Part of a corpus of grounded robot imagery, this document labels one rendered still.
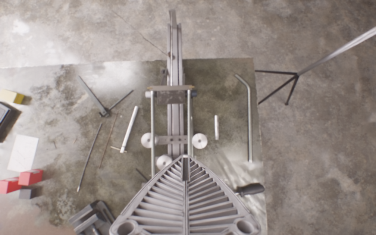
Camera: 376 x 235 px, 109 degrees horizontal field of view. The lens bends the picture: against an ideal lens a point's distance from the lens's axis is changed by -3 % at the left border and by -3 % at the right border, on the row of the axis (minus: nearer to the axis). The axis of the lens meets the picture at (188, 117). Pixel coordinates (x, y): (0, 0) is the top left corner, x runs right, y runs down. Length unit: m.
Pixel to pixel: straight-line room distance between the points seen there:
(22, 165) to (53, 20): 1.97
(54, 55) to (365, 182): 3.62
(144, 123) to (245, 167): 0.44
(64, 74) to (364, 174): 2.60
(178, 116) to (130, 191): 0.35
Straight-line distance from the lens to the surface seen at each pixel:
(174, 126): 0.55
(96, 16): 2.30
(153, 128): 0.42
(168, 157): 0.50
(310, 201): 1.99
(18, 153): 0.92
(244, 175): 0.63
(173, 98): 0.43
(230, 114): 0.61
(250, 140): 0.61
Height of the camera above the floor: 1.46
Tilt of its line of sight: 83 degrees down
